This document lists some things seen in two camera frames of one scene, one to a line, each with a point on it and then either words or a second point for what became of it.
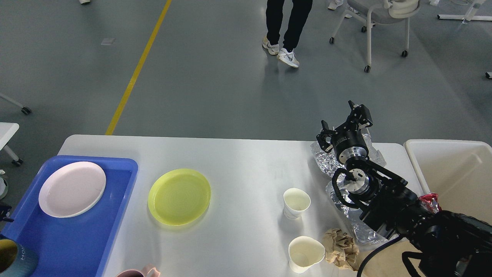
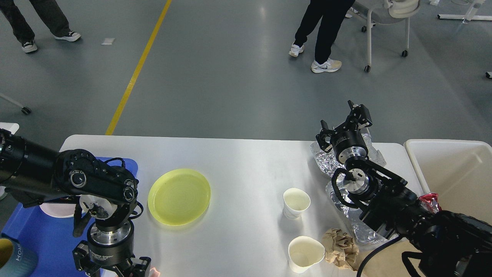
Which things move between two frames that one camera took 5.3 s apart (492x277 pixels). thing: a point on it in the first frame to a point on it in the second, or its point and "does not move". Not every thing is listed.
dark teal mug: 16,260 does not move
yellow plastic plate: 179,196 does not move
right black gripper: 349,143 does not move
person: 274,11 to 332,12
